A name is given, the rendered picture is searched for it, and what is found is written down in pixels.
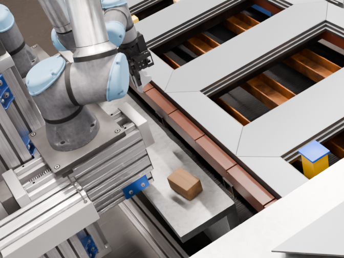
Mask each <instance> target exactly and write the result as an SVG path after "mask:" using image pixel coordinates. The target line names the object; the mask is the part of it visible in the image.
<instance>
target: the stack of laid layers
mask: <svg viewBox="0 0 344 258"><path fill-rule="evenodd" d="M161 1H163V0H144V1H142V2H140V3H138V4H136V5H134V6H132V7H130V8H129V10H130V13H131V16H133V15H135V14H137V13H139V12H141V11H143V10H145V9H147V8H149V7H151V6H153V5H155V4H157V3H159V2H161ZM244 1H246V0H226V1H224V2H223V3H221V4H219V5H217V6H215V7H213V8H211V9H209V10H207V11H205V12H203V13H201V14H200V15H198V16H196V17H194V18H192V19H190V20H188V21H186V22H184V23H182V24H180V25H178V26H176V27H175V28H173V29H171V30H169V31H167V32H165V33H163V34H161V35H159V36H157V37H155V38H153V39H152V40H150V41H148V42H146V46H147V48H148V49H149V50H150V51H151V50H152V49H154V48H156V47H158V46H160V45H162V44H164V43H166V42H168V41H170V40H172V39H173V38H175V37H177V36H179V35H181V34H183V33H185V32H187V31H189V30H191V29H192V28H194V27H196V26H198V25H200V24H202V23H204V22H206V21H208V20H210V19H211V18H213V17H215V16H217V15H219V14H221V13H223V12H225V11H227V10H229V9H230V8H232V7H234V6H236V5H238V4H240V3H242V2H244ZM264 1H266V2H269V3H271V4H273V5H275V6H277V7H279V8H281V9H283V10H285V9H287V8H289V7H290V6H292V5H293V4H291V3H289V2H287V1H285V0H264ZM325 31H327V32H329V33H331V34H333V35H335V36H337V37H339V38H341V39H343V40H344V28H342V27H340V26H338V25H335V24H333V23H331V22H329V21H327V20H326V19H325V20H323V21H322V22H320V23H319V24H317V25H315V26H313V27H311V28H310V29H308V30H306V31H304V32H303V33H301V34H299V35H297V36H296V37H294V38H292V39H290V40H289V41H287V42H285V43H283V44H282V45H280V46H278V47H276V48H274V49H273V50H271V51H269V52H267V53H266V54H264V55H262V56H260V57H259V58H257V59H255V60H253V61H252V62H250V63H248V64H246V65H244V66H243V67H241V68H239V69H237V70H236V71H234V72H232V73H230V74H229V75H227V76H225V77H223V78H222V79H220V80H218V81H216V82H215V83H213V84H211V85H209V86H207V87H206V88H204V89H202V90H200V92H201V93H203V94H204V95H205V96H206V97H208V98H209V97H210V96H212V95H214V94H215V93H217V92H219V91H221V90H222V89H224V88H226V87H228V86H230V85H231V84H233V83H235V82H237V81H238V80H240V79H242V78H244V77H246V76H247V75H249V74H251V73H253V72H254V71H256V70H258V69H260V68H261V67H263V66H265V65H267V64H268V63H270V62H272V61H274V60H276V59H277V58H279V57H281V56H283V55H284V54H286V53H288V52H290V51H291V50H293V49H295V48H297V47H299V46H300V45H302V44H304V43H306V42H307V41H309V40H311V39H313V38H314V37H316V36H318V35H320V34H322V33H323V32H325ZM149 83H150V84H151V85H152V86H153V87H154V88H155V89H156V90H157V91H159V92H160V93H161V94H162V95H163V96H164V97H165V98H166V99H167V100H168V101H170V102H171V103H172V104H173V105H174V106H175V107H176V108H177V109H178V110H179V111H180V112H182V113H183V114H184V115H185V116H186V117H187V118H188V119H189V120H190V121H191V122H192V123H194V124H195V125H196V126H197V127H198V128H199V129H200V130H201V131H202V132H203V133H204V134H206V135H207V136H208V137H209V138H210V139H211V140H212V141H213V142H214V143H215V144H216V145H218V146H219V147H220V148H221V149H222V150H223V151H224V152H225V153H226V154H227V155H228V156H230V157H231V158H232V159H233V160H234V161H235V162H236V163H237V164H238V165H239V166H240V167H242V168H243V169H244V170H245V171H246V172H247V173H249V174H250V175H251V176H252V177H253V178H254V179H255V180H256V181H257V182H258V183H260V184H261V186H262V187H263V188H264V189H266V190H267V191H268V192H269V193H270V194H272V195H273V196H274V197H275V198H276V199H277V200H279V199H281V198H282V197H281V196H280V195H279V194H278V193H277V192H276V191H274V190H273V189H272V188H271V187H270V186H269V185H268V184H267V183H266V182H264V181H263V180H262V179H261V178H260V177H259V176H258V175H257V174H256V173H254V172H253V171H252V170H251V169H250V168H249V167H248V166H247V165H246V164H245V163H243V162H242V161H241V160H240V159H239V158H238V157H237V156H236V155H235V154H233V153H232V152H231V151H230V150H229V149H228V148H227V147H226V146H224V145H223V144H222V143H221V142H220V141H219V140H218V139H217V138H216V137H215V136H213V135H212V134H211V133H210V132H209V131H208V130H207V129H206V128H205V127H203V126H202V125H201V124H200V123H199V122H197V120H196V119H195V118H193V117H192V116H191V115H190V114H189V113H188V112H187V111H186V110H185V109H183V108H182V107H181V106H180V105H179V104H177V103H176V102H175V101H174V100H173V99H172V98H171V97H170V96H169V95H167V94H166V93H165V92H164V91H163V90H162V89H161V88H160V87H159V86H158V85H156V84H155V83H154V82H153V81H152V80H151V81H150V82H149ZM342 131H344V117H343V118H341V119H340V120H338V121H336V122H335V123H333V124H332V125H330V126H329V127H327V128H325V129H324V130H322V131H321V132H319V133H317V134H316V135H314V136H313V137H311V138H309V139H308V140H306V141H305V142H303V143H301V144H300V145H298V146H296V147H295V148H293V149H292V150H290V151H288V152H287V153H285V154H283V155H282V156H280V157H281V158H283V159H284V160H285V161H286V162H288V163H289V164H290V165H291V163H293V162H295V161H296V160H298V159H299V158H301V157H302V156H301V154H300V153H299V152H298V151H299V150H300V149H301V148H303V147H305V146H306V145H308V144H309V143H311V142H313V141H314V140H316V141H317V142H318V143H320V144H323V143H325V142H327V141H328V140H330V139H331V138H333V137H335V136H336V135H338V134H339V133H341V132H342Z"/></svg>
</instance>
